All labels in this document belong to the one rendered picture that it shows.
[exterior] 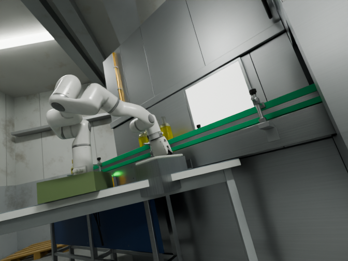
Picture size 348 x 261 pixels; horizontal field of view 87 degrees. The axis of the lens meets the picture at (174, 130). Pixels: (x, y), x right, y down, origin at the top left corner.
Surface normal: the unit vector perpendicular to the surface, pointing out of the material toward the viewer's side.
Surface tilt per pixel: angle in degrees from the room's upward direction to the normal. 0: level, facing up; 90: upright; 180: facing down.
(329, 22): 90
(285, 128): 90
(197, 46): 90
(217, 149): 90
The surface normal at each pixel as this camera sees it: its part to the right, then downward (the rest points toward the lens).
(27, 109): 0.00, -0.24
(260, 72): -0.61, -0.05
